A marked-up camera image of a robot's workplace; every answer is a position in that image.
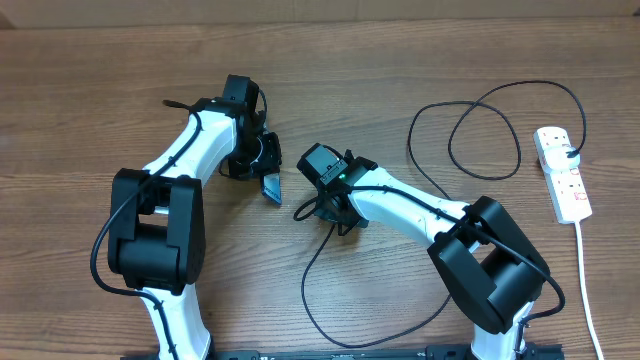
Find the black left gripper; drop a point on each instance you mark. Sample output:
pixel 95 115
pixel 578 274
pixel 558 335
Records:
pixel 273 156

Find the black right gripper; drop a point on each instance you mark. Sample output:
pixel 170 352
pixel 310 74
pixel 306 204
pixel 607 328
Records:
pixel 325 212

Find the blue Galaxy smartphone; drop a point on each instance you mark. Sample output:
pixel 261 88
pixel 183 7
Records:
pixel 271 188

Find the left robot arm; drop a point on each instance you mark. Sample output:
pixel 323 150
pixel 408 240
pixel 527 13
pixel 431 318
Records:
pixel 156 229

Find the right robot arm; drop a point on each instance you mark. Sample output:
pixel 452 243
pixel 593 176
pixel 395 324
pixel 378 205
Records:
pixel 491 269

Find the white charger plug adapter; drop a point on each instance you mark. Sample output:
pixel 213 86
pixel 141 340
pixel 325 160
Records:
pixel 556 159

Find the white power strip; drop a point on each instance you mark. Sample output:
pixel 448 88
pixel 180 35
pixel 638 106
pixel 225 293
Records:
pixel 566 189

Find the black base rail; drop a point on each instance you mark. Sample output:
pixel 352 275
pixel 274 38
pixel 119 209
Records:
pixel 434 352

